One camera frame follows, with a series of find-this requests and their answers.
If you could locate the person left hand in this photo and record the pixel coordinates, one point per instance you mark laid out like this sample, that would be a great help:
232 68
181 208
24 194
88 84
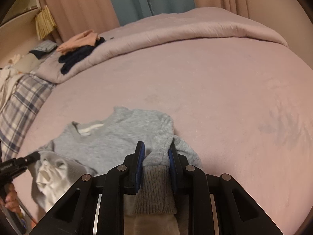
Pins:
11 202

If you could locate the folded pink duvet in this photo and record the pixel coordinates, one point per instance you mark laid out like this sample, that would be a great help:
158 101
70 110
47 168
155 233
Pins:
203 22

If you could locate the peach folded garment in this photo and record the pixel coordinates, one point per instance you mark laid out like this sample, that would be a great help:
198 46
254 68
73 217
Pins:
88 37

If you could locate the yellow fringed cloth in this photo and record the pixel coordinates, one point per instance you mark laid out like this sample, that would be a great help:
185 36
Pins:
45 23

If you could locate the pink curtain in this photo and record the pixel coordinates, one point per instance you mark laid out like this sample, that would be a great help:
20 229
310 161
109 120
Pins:
75 16

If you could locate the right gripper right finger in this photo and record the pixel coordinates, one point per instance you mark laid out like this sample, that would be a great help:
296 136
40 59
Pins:
210 204

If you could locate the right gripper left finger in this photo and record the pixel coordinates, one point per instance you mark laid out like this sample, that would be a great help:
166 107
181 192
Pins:
95 205

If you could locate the white wall shelf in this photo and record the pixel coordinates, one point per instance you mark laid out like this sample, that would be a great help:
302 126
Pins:
18 30

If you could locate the grey New York sweatshirt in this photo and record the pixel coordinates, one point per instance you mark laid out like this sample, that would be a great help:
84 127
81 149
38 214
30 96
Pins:
99 146

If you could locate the white crumpled clothes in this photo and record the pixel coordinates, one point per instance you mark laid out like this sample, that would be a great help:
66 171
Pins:
10 76

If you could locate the pink bed sheet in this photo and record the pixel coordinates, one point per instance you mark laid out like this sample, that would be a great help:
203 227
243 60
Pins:
245 106

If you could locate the dark navy folded garment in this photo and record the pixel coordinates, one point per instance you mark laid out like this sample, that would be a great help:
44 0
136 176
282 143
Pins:
71 58

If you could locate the small plaid folded cloth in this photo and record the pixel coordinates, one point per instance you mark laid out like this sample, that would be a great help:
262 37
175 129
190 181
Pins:
44 48

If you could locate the plaid pillow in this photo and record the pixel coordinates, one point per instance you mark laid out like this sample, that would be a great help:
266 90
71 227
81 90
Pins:
20 111

